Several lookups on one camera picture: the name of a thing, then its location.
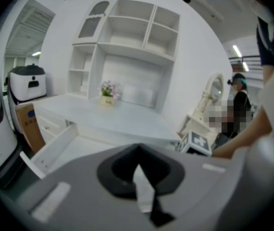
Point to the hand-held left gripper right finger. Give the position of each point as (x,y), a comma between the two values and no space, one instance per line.
(194,189)

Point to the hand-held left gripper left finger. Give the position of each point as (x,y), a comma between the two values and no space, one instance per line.
(79,201)

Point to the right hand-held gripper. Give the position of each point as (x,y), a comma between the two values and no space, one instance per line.
(199,141)

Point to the white desk drawer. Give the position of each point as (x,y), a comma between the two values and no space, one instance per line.
(55,150)

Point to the person's right forearm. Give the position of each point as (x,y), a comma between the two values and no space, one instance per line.
(245,138)

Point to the brown cardboard box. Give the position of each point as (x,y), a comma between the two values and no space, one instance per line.
(29,126)

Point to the pink flowers in pot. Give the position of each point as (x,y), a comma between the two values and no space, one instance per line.
(109,91)

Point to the white desk with hutch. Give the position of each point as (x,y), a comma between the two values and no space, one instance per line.
(132,56)

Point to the person's dark shirt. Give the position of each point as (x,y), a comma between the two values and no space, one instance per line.
(266,49)

